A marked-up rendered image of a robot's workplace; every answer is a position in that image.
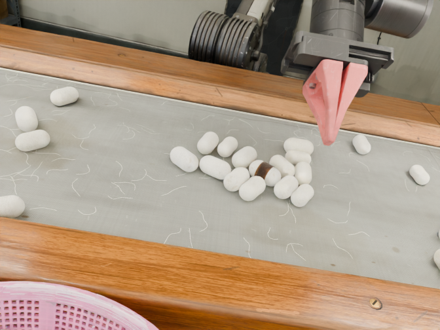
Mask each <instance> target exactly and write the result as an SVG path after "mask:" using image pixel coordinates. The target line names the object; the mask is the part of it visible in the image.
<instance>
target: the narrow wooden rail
mask: <svg viewBox="0 0 440 330"><path fill-rule="evenodd" d="M0 282H44V283H50V284H60V285H66V286H70V287H76V288H79V289H83V290H86V291H90V292H92V293H95V294H98V295H101V296H104V297H106V298H108V299H111V300H113V301H115V302H117V303H119V304H121V305H123V306H125V307H127V308H129V309H130V310H133V311H134V312H135V313H137V314H139V315H140V316H142V317H143V318H145V319H146V320H147V321H149V322H150V323H152V324H153V325H154V326H155V327H156V328H158V329H159V330H440V289H437V288H432V287H425V286H421V285H413V284H405V283H401V282H393V281H389V280H381V279H377V278H370V277H365V276H357V275H353V274H345V273H341V272H333V271H329V270H322V269H316V268H309V267H305V266H297V265H290V264H285V263H278V262H273V261H266V260H261V259H254V258H249V257H242V256H237V255H229V254H225V253H218V252H213V251H206V250H201V249H194V248H189V247H181V246H174V245H170V244H162V243H158V242H150V241H146V240H138V239H133V238H126V237H121V236H114V235H110V234H102V233H98V232H90V231H85V230H78V229H71V228H66V227H59V226H54V225H46V224H42V223H34V222H30V221H23V220H18V219H11V218H6V217H0Z"/></svg>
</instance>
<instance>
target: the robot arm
mask: <svg viewBox="0 0 440 330"><path fill-rule="evenodd" d="M433 1H434V0H312V10H311V18H310V32H306V31H298V32H296V34H295V36H294V38H293V40H292V42H291V44H290V46H289V48H288V50H287V52H286V53H285V56H284V58H283V60H282V65H281V73H283V74H284V73H285V72H286V71H288V72H292V73H300V74H303V75H308V76H307V77H306V78H305V80H304V82H303V87H302V94H303V96H304V97H305V99H306V101H307V103H308V105H309V107H310V109H311V111H312V113H313V115H314V117H315V119H316V121H317V123H318V128H319V131H320V135H321V139H322V141H323V144H324V145H327V146H330V145H331V144H332V143H334V142H335V140H336V137H337V134H338V132H339V129H340V126H341V123H342V120H343V118H344V115H345V112H346V110H347V108H348V106H349V105H350V103H351V102H352V100H353V98H354V97H357V98H362V97H364V96H365V95H366V94H367V93H368V92H370V84H371V83H372V82H373V81H374V75H375V74H376V73H377V72H378V71H379V70H380V69H381V68H382V69H387V68H388V67H389V66H390V65H392V64H393V63H394V48H392V47H388V46H381V45H374V44H371V43H364V42H363V39H364V28H367V29H371V30H375V31H379V32H383V33H387V34H390V35H395V36H398V37H402V38H406V39H410V38H412V37H414V36H415V35H416V34H417V33H418V32H419V31H420V30H421V29H422V28H423V27H424V25H425V24H426V22H427V21H428V18H429V17H430V14H431V10H432V8H433ZM323 99H324V102H323Z"/></svg>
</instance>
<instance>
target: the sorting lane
mask: <svg viewBox="0 0 440 330"><path fill-rule="evenodd" d="M68 86H71V87H73V88H75V89H76V90H77V91H78V93H79V97H78V99H77V101H75V102H73V103H69V104H66V105H61V106H57V105H54V104H53V103H52V102H51V100H50V95H51V93H52V92H53V91H54V90H57V89H60V88H65V87H68ZM22 106H28V107H30V108H32V109H33V110H34V111H35V114H36V116H37V120H38V126H37V128H36V129H35V130H44V131H46V132H47V133H48V134H49V136H50V142H49V144H48V145H47V146H46V147H43V148H40V149H36V150H32V151H21V150H19V149H18V148H17V147H16V145H15V140H16V138H17V137H18V136H19V135H20V134H23V133H26V132H24V131H22V130H21V129H19V127H18V125H17V122H16V117H15V113H16V110H17V109H18V108H19V107H22ZM35 130H34V131H35ZM207 132H214V133H216V134H217V136H218V138H219V143H218V144H217V146H216V147H215V149H214V150H213V151H212V152H211V153H210V154H208V155H210V156H214V157H216V158H218V159H221V160H224V161H225V162H227V163H228V164H229V165H230V168H231V171H233V170H234V169H235V167H234V166H233V164H232V157H233V155H234V154H235V153H236V152H238V151H239V150H240V149H242V148H244V147H247V146H250V147H253V148H254V149H255V150H256V152H257V158H256V160H262V161H265V162H267V163H269V162H270V159H271V158H272V157H273V156H274V155H281V156H283V157H284V158H285V154H286V153H287V152H286V151H285V149H284V143H285V141H286V140H287V139H289V138H299V139H305V140H308V141H310V142H312V144H313V146H314V151H313V153H312V154H311V155H310V157H311V162H310V167H311V169H312V180H311V182H310V183H309V185H310V186H311V187H312V188H313V190H314V195H313V197H312V198H311V199H310V200H309V201H308V202H307V203H306V205H305V206H302V207H297V206H295V205H294V204H293V203H292V202H291V196H290V197H289V198H286V199H280V198H278V197H277V196H276V195H275V194H274V186H273V187H269V186H267V185H266V187H265V190H264V191H263V192H262V193H261V194H260V195H259V196H257V197H256V198H255V199H254V200H252V201H245V200H243V199H242V198H241V197H240V194H239V190H237V191H233V192H232V191H228V190H227V189H226V188H225V186H224V183H223V181H224V179H217V178H215V177H212V176H210V175H208V174H205V173H204V172H203V171H202V170H201V169H200V166H199V163H200V160H201V158H203V157H204V156H208V155H203V154H202V153H200V152H199V150H198V148H197V144H198V141H199V140H200V139H201V138H202V137H203V135H204V134H205V133H207ZM357 135H363V136H365V137H366V138H367V141H368V142H369V143H370V145H371V150H370V151H369V152H368V153H367V154H365V155H361V154H359V153H358V152H357V151H356V148H355V147H354V145H353V143H352V140H353V138H354V137H355V136H357ZM227 137H234V138H235V139H236V140H237V142H238V146H237V148H236V150H235V151H234V152H233V153H232V154H231V155H230V156H228V157H222V156H220V155H219V153H218V152H217V148H218V145H219V144H220V143H221V142H222V141H223V140H224V139H225V138H227ZM175 147H184V148H186V149H187V150H188V151H190V152H191V153H192V154H194V155H195V156H196V157H197V159H198V167H197V169H196V170H195V171H193V172H186V171H184V170H182V169H181V168H180V167H178V166H177V165H175V164H174V163H173V162H172V161H171V159H170V153H171V151H172V149H173V148H175ZM414 165H420V166H422V167H423V168H424V169H425V171H426V172H427V173H428V174H429V176H430V180H429V182H428V183H426V184H425V185H419V184H418V183H417V182H416V181H415V180H414V179H413V177H412V176H411V175H410V173H409V170H410V168H411V167H412V166H414ZM9 195H14V196H19V197H20V198H21V199H22V200H23V201H24V204H25V208H24V211H23V213H22V214H21V215H19V216H18V217H15V218H13V219H18V220H23V221H30V222H34V223H42V224H46V225H54V226H59V227H66V228H71V229H78V230H85V231H90V232H98V233H102V234H110V235H114V236H121V237H126V238H133V239H138V240H146V241H150V242H158V243H162V244H170V245H174V246H181V247H186V248H194V249H201V250H206V251H213V252H218V253H225V254H229V255H237V256H242V257H249V258H254V259H261V260H266V261H273V262H278V263H285V264H290V265H297V266H305V267H309V268H316V269H322V270H329V271H333V272H341V273H345V274H353V275H357V276H365V277H370V278H377V279H381V280H389V281H393V282H401V283H405V284H413V285H421V286H425V287H432V288H437V289H440V269H439V268H438V266H437V265H436V264H435V261H434V258H433V257H434V254H435V252H436V251H437V250H438V249H440V239H439V230H440V147H433V146H429V145H422V144H418V143H411V142H407V141H400V140H396V139H390V138H385V137H378V136H372V135H368V134H361V133H357V132H350V131H346V130H339V132H338V134H337V137H336V140H335V142H334V143H332V144H331V145H330V146H327V145H324V144H323V141H322V139H321V135H320V131H319V128H318V125H313V124H307V123H303V122H296V121H292V120H285V119H278V118H274V117H268V116H263V115H256V114H253V113H246V112H241V111H235V110H231V109H224V108H220V107H213V106H209V105H202V104H198V103H191V102H187V101H181V100H174V99H170V98H163V97H159V96H152V95H148V94H141V93H137V92H131V91H126V90H119V89H116V88H109V87H104V86H98V85H94V84H87V83H83V82H76V81H69V80H65V79H59V78H54V77H47V76H44V75H37V74H32V73H26V72H22V71H15V70H11V69H4V68H0V196H9Z"/></svg>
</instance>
